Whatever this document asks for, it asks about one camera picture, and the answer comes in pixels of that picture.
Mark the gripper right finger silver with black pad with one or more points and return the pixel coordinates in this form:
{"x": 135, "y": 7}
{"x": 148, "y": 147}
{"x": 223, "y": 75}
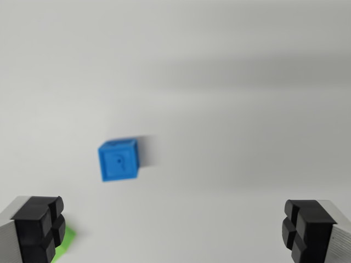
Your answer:
{"x": 312, "y": 233}

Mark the gripper left finger silver with black pad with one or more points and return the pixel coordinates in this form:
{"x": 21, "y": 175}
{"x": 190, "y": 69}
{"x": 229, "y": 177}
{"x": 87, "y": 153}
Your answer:
{"x": 30, "y": 233}

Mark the blue plastic cube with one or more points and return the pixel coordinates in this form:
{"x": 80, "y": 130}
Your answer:
{"x": 119, "y": 161}

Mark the green plastic cube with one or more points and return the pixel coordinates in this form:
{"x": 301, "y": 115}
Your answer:
{"x": 66, "y": 239}

